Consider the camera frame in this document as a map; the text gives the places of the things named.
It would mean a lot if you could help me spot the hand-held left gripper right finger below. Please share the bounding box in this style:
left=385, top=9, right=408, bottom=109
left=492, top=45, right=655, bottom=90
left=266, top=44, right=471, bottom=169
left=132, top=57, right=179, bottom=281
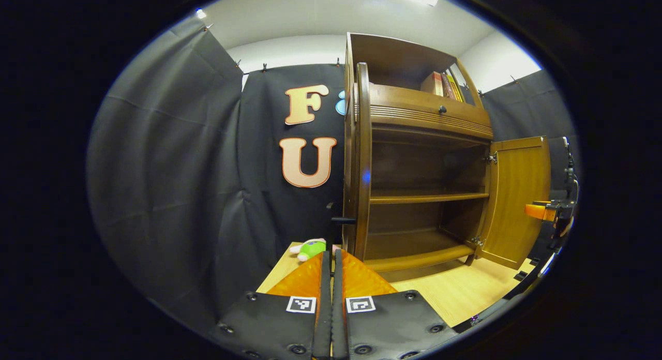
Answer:
left=331, top=249, right=460, bottom=360

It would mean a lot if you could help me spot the black door handle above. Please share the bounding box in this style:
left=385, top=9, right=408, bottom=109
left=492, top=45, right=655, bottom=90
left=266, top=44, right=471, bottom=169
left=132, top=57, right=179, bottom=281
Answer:
left=326, top=202, right=357, bottom=262

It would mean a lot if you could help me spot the wooden cabinet door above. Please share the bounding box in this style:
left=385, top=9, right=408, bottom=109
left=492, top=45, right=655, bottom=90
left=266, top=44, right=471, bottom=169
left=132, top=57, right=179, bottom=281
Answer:
left=353, top=63, right=373, bottom=260
left=475, top=136, right=552, bottom=271

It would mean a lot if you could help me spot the green plush toy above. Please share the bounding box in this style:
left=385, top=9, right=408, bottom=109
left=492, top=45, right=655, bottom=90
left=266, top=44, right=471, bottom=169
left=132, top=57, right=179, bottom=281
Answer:
left=289, top=238, right=327, bottom=262

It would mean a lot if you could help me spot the wooden cabinet drawer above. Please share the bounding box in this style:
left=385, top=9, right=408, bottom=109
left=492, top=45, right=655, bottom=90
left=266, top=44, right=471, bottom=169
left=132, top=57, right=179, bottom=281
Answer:
left=368, top=83, right=493, bottom=141

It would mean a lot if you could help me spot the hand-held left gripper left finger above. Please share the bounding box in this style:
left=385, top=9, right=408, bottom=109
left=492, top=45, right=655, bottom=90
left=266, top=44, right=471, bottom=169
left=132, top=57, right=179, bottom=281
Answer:
left=209, top=250, right=332, bottom=360

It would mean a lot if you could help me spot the wooden double-door shoe cabinet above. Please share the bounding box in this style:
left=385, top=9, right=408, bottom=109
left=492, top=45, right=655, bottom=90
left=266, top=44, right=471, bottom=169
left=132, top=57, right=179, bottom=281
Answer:
left=341, top=32, right=552, bottom=274

